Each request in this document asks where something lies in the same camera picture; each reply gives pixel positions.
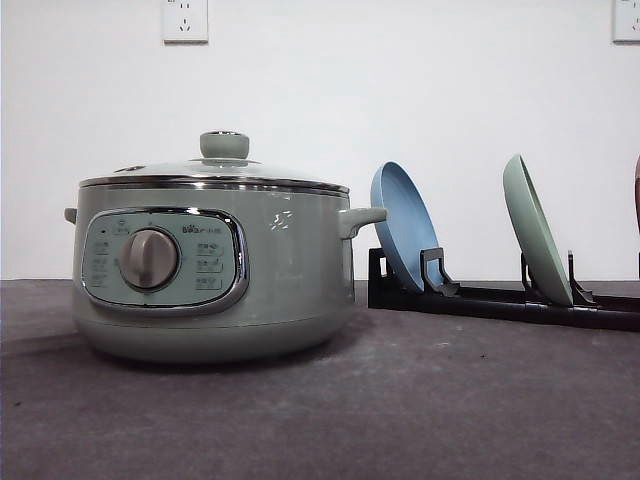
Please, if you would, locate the pink plate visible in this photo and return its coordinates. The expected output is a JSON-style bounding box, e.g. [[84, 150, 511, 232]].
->
[[634, 153, 640, 231]]

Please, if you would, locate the green electric steamer pot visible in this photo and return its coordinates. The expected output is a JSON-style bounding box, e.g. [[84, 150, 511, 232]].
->
[[64, 188, 388, 365]]

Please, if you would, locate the green plate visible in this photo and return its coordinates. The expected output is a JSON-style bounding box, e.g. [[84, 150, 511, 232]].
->
[[502, 154, 573, 306]]

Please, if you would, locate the black dish rack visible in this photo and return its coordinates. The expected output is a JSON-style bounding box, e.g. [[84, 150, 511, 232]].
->
[[369, 247, 640, 332]]

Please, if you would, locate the white wall socket left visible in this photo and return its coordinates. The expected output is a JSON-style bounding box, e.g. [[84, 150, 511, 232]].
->
[[160, 0, 209, 48]]

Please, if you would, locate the white wall socket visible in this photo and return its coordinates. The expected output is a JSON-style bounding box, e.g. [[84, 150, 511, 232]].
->
[[608, 0, 640, 48], [160, 0, 209, 48]]

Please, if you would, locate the glass pot lid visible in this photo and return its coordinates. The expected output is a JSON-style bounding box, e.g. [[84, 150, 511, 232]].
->
[[78, 130, 349, 195]]

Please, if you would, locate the white wall socket right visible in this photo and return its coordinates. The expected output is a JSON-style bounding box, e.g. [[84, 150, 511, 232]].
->
[[608, 0, 640, 48]]

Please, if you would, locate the blue plate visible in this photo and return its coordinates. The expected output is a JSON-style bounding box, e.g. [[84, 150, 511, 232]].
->
[[371, 161, 440, 292]]

